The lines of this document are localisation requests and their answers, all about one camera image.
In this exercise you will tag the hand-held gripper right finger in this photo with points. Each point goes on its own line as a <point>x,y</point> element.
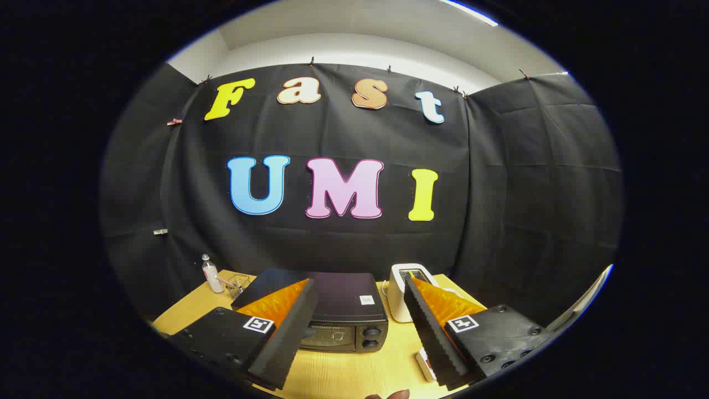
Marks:
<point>429,332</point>

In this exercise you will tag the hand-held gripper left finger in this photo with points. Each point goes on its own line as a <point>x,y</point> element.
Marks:
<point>288,338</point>

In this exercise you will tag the black toaster oven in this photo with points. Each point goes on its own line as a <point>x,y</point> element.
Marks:
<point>343,299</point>

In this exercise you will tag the white bread toaster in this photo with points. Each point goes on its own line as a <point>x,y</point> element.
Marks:
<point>396,299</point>

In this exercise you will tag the white foam tray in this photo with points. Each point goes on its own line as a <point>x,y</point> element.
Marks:
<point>425,366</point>

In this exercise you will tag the clear plastic bottle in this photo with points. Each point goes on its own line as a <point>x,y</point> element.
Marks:
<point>212,277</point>

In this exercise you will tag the white curved furniture edge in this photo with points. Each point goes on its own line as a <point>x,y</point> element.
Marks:
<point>581,302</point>

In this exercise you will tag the red clip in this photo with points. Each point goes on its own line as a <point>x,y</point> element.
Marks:
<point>175,121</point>

